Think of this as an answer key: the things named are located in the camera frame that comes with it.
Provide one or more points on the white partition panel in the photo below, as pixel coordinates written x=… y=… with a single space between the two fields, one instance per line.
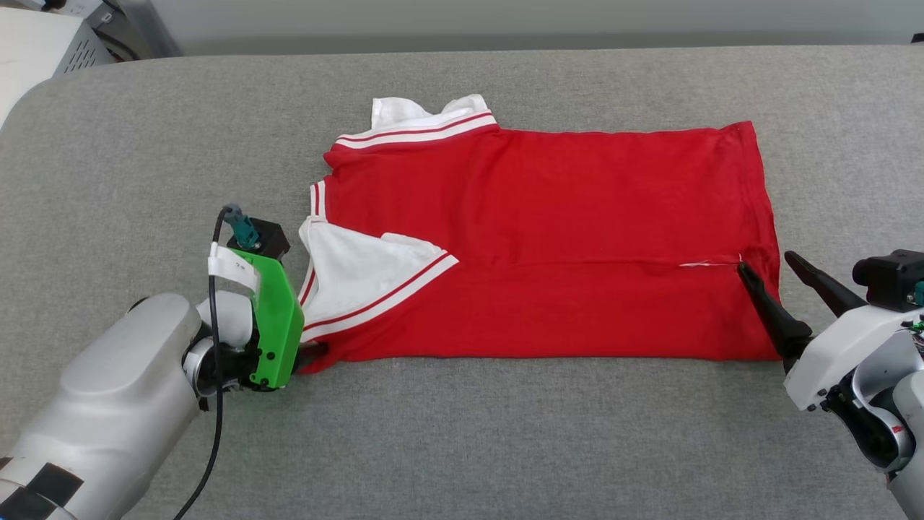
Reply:
x=505 y=18

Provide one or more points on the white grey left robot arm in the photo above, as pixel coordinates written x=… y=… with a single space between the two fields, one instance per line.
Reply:
x=108 y=404

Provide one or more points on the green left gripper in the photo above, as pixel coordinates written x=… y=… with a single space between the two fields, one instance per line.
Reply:
x=278 y=325

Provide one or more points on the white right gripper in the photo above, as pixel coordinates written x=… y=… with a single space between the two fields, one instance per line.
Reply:
x=830 y=354

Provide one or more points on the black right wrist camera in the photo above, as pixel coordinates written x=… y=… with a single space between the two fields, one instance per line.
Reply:
x=891 y=278

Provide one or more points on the red and white shirt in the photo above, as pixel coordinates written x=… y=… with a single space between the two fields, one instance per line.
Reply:
x=563 y=217

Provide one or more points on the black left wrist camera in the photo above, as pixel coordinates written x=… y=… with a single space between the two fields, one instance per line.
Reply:
x=271 y=238

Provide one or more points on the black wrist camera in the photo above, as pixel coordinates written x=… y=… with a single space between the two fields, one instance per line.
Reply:
x=891 y=278
x=271 y=238

